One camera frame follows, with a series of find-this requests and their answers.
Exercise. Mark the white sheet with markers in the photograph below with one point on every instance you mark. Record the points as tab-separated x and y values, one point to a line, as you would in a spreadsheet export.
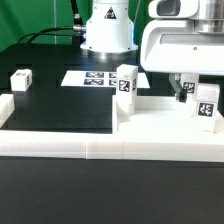
78	78

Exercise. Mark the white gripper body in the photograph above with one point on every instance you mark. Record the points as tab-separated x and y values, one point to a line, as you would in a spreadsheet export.
172	46

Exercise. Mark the white square table top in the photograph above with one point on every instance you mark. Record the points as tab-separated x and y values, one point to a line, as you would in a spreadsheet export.
156	114

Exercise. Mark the white U-shaped obstacle fence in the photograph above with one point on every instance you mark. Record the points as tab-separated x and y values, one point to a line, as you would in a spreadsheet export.
202	146

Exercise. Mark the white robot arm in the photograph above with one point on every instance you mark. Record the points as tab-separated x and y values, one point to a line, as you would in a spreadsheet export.
110	32

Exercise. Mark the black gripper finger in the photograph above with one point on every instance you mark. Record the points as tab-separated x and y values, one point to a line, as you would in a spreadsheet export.
180	92

